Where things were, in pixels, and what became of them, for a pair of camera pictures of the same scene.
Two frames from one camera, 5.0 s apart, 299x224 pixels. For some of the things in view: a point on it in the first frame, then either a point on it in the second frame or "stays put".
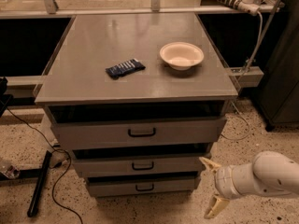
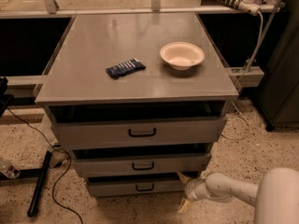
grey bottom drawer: [117, 187] stays put
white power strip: [246, 3] stays put
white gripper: [223, 181] → [191, 189]
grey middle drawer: [142, 162] stays put
